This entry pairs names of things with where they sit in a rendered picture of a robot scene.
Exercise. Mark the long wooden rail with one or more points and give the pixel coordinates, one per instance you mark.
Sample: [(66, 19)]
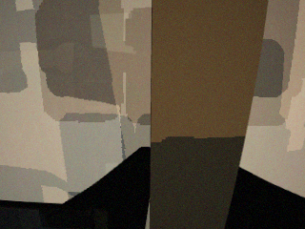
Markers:
[(203, 67)]

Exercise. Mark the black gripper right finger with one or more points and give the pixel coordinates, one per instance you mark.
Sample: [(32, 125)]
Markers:
[(259, 204)]

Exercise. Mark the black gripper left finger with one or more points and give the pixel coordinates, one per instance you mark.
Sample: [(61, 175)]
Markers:
[(118, 200)]

